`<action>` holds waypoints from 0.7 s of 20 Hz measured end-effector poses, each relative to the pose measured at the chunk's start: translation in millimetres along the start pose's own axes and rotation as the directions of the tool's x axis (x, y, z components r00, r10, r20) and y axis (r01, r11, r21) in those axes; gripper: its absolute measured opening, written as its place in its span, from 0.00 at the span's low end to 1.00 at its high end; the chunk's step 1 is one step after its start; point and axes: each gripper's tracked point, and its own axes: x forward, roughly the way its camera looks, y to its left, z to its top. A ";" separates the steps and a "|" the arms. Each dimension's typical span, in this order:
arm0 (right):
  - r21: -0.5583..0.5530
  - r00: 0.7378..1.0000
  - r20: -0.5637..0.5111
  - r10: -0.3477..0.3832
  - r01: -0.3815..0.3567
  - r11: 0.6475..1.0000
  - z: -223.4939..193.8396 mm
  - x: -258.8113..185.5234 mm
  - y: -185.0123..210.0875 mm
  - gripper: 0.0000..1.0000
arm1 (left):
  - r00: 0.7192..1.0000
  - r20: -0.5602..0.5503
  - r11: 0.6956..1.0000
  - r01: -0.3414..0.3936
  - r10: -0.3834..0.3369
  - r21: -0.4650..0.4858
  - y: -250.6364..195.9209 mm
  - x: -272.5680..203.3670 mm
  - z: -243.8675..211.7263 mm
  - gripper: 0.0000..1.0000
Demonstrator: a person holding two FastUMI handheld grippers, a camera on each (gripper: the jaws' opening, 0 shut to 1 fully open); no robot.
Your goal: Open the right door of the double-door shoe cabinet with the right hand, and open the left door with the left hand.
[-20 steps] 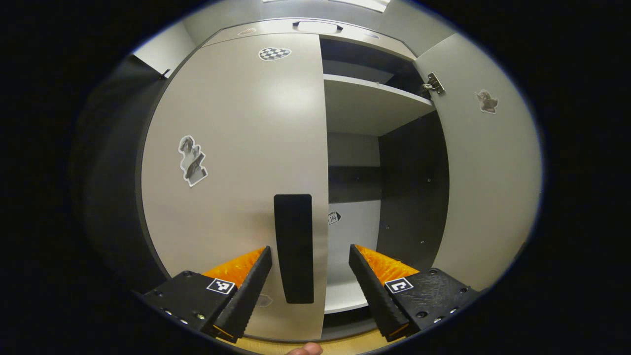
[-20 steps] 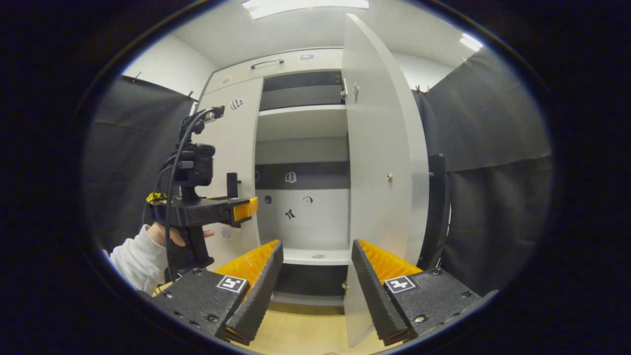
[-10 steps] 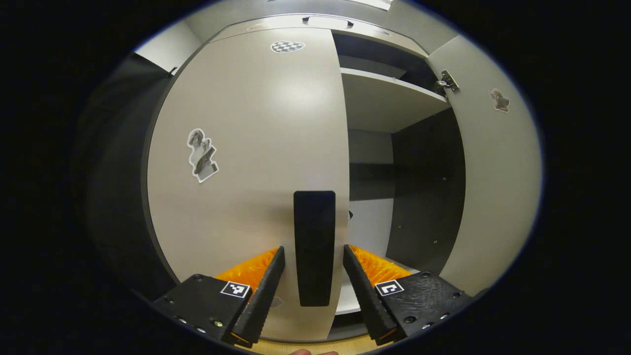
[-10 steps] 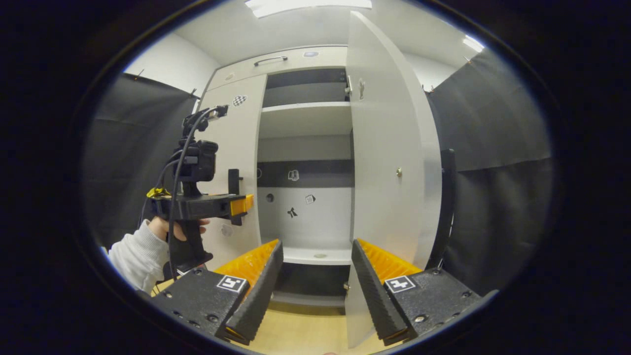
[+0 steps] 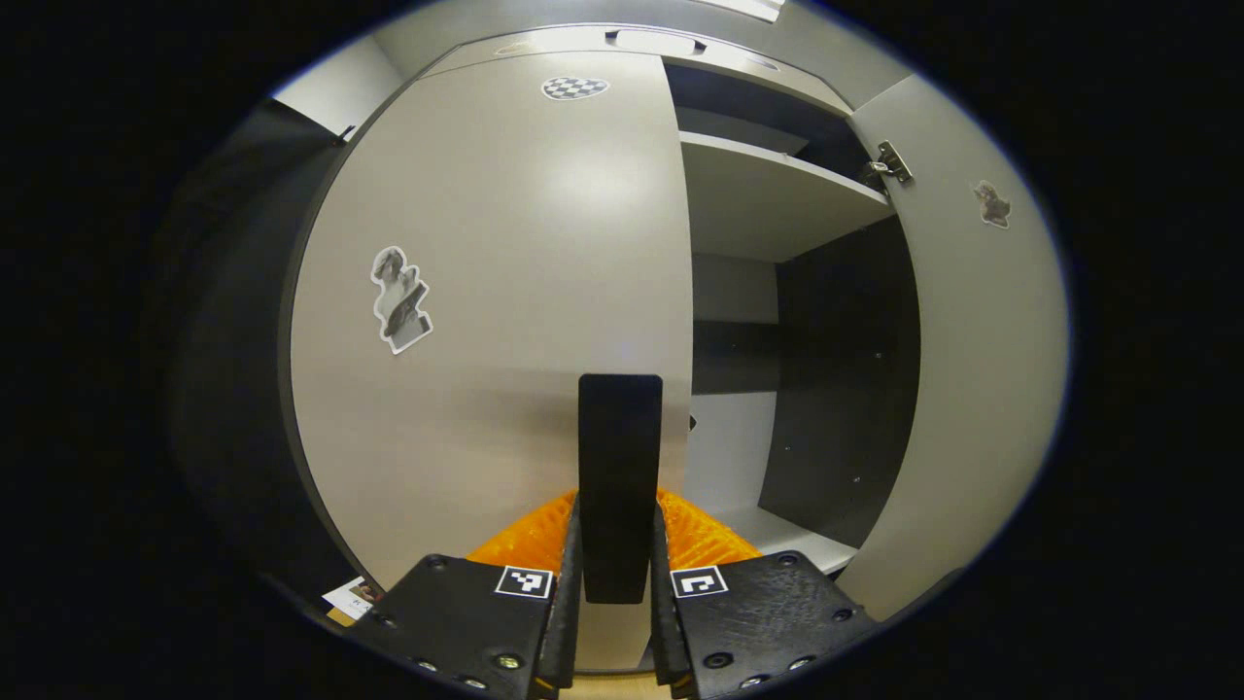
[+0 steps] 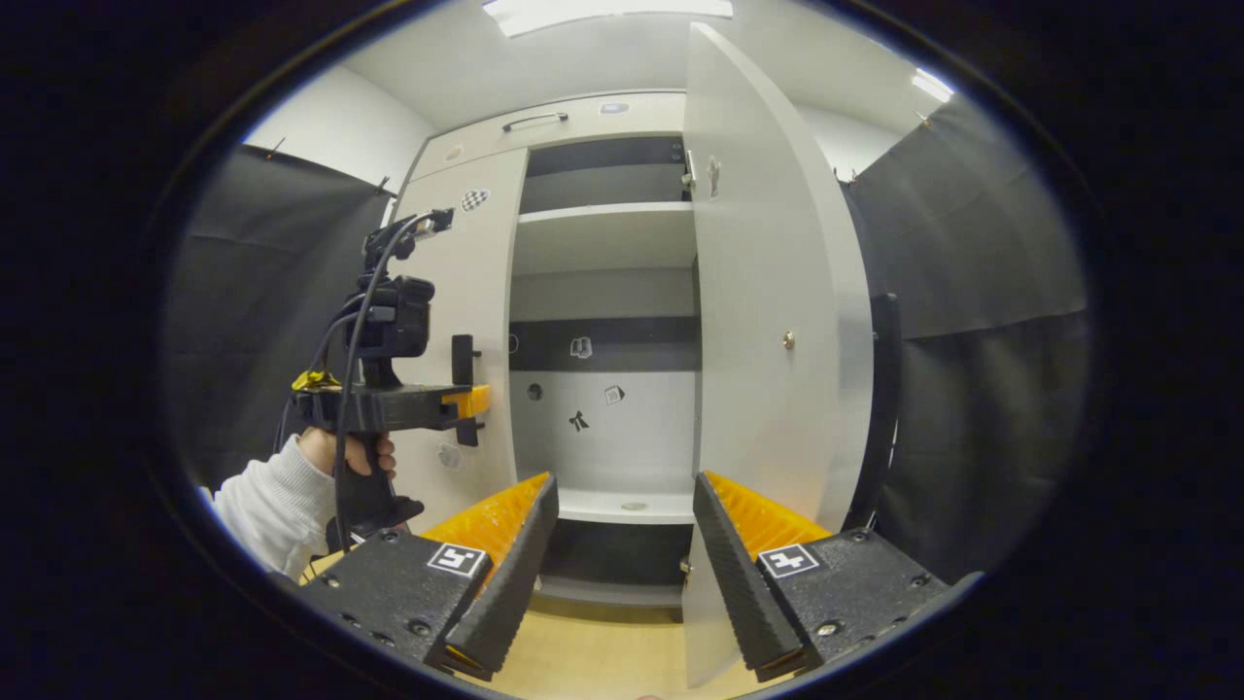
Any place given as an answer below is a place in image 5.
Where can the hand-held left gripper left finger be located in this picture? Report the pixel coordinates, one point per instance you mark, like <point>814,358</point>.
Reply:
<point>562,632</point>

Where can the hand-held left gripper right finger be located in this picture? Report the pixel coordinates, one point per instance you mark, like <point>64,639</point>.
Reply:
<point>669,632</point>

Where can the cabinet door with box stickers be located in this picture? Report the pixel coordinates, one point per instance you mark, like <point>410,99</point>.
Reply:
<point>972,389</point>

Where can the cabinet door with checkered sticker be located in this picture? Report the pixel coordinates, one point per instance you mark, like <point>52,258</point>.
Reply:
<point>505,243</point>

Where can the beige cabinet shelf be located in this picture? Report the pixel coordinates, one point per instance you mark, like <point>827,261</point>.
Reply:
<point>758,204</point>

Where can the metal cabinet door hinge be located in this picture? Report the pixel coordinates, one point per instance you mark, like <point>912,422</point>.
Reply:
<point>892,163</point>

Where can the white paper leaflet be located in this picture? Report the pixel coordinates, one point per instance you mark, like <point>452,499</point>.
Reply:
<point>350,598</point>

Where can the black backdrop cloth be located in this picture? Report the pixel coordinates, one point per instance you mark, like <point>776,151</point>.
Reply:
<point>233,340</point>

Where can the large ceiling light panel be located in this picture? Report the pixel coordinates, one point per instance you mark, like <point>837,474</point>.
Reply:
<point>748,8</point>

